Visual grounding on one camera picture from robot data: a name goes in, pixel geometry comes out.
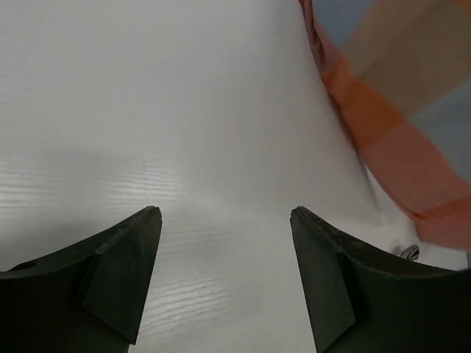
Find orange grey checked cloth napkin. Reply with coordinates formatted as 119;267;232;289
301;1;470;251

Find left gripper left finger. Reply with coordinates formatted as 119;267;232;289
1;206;162;352

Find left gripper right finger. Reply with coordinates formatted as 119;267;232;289
290;207;470;352

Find spoon with green handle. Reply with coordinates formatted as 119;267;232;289
392;244;420;262

